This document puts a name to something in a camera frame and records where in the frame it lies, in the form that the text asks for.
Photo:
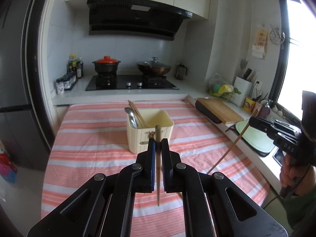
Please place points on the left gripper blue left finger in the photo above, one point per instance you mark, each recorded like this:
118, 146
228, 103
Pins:
149, 167

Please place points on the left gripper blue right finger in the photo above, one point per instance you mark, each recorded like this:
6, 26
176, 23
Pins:
167, 166

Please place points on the wooden chopstick of gripper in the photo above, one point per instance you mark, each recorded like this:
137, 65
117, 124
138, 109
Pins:
230, 148
158, 139

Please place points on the right hand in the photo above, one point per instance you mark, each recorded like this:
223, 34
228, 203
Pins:
289, 173

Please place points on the cream utensil holder box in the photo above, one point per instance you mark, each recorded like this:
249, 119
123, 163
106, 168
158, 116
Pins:
138, 137

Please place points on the wooden chopsticks in holder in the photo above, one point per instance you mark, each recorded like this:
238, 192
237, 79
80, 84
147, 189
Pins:
139, 116

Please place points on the metal spoon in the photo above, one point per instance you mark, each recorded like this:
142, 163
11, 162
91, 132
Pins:
131, 116

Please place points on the yellow seasoning box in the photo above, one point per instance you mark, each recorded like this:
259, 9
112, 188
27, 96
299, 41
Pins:
249, 104

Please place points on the white knife block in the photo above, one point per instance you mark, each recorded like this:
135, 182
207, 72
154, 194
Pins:
241, 91

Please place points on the wooden cutting board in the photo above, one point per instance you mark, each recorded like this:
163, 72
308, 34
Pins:
215, 110

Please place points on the black gas stove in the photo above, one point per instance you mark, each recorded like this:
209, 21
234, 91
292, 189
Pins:
129, 82

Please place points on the plastic bag of produce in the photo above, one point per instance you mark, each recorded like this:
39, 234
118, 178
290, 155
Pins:
218, 87

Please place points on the wok with glass lid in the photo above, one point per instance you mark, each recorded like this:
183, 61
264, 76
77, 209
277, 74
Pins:
153, 68

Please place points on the dark french press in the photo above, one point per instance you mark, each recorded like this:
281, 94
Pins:
181, 72

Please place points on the black pot orange lid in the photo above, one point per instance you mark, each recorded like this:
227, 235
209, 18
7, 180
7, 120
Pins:
106, 65

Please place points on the spice jar rack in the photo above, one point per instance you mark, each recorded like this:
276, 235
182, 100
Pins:
69, 80

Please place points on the white spice jar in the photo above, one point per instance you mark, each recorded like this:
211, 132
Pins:
59, 86

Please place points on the sauce bottles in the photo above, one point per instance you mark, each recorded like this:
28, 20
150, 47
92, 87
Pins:
76, 65

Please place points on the grey refrigerator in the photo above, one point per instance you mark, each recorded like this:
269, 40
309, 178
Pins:
25, 130

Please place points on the colourful toy blocks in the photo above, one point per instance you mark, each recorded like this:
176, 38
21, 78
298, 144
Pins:
7, 169

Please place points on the black range hood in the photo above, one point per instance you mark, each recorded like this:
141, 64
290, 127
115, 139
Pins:
135, 17

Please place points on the wall calendar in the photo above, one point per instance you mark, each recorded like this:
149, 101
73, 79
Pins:
259, 46

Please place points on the wire wall rack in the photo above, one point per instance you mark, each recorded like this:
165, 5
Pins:
276, 35

